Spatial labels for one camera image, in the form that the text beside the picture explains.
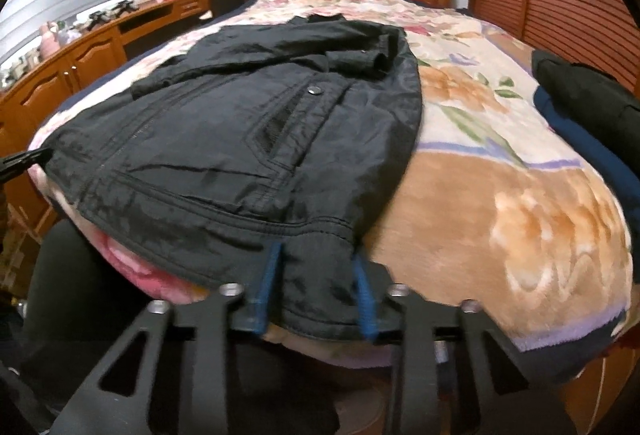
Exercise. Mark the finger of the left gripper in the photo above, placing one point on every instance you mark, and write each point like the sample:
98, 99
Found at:
14, 165

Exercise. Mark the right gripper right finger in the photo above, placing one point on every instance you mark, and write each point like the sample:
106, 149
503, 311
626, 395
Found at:
454, 370

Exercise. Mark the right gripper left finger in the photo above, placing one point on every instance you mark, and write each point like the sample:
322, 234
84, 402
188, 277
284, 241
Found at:
202, 368

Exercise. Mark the black jacket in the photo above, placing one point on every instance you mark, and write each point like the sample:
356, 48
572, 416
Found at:
261, 140

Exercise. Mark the folded dark clothes pile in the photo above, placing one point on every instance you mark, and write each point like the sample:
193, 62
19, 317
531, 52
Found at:
599, 118

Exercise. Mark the wooden desk cabinet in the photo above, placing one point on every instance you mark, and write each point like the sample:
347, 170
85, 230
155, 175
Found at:
31, 100

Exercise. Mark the pink bottle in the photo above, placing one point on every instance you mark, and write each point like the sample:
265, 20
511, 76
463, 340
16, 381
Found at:
48, 40

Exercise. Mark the floral blanket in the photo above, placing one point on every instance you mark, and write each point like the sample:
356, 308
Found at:
475, 175

